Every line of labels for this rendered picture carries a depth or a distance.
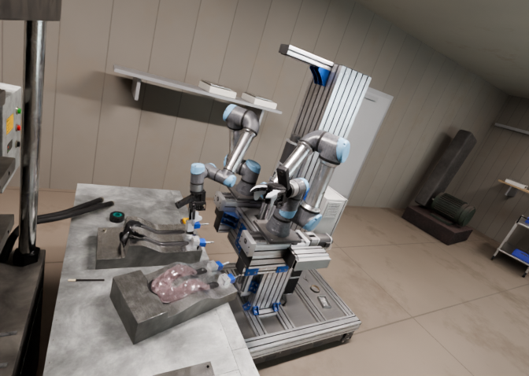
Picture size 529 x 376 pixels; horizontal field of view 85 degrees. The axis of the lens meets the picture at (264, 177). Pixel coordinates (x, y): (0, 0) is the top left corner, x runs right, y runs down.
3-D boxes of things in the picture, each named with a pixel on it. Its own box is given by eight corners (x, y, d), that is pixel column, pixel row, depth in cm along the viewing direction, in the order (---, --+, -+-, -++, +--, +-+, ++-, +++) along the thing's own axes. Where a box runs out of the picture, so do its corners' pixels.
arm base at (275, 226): (281, 223, 183) (286, 209, 180) (294, 237, 171) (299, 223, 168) (261, 223, 175) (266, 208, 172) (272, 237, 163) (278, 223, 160)
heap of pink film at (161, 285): (194, 267, 147) (197, 255, 145) (213, 291, 136) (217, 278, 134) (143, 282, 128) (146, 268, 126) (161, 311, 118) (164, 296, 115)
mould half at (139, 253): (188, 236, 181) (193, 217, 176) (198, 263, 160) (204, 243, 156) (97, 237, 155) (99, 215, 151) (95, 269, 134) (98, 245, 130)
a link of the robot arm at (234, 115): (239, 178, 209) (242, 116, 169) (222, 171, 212) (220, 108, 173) (247, 168, 216) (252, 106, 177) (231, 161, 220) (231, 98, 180)
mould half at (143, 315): (206, 267, 160) (211, 250, 156) (234, 299, 144) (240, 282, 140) (109, 296, 123) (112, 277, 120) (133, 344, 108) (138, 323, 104)
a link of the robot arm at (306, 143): (308, 119, 153) (253, 188, 138) (327, 127, 148) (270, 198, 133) (311, 134, 163) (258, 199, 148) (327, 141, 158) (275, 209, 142)
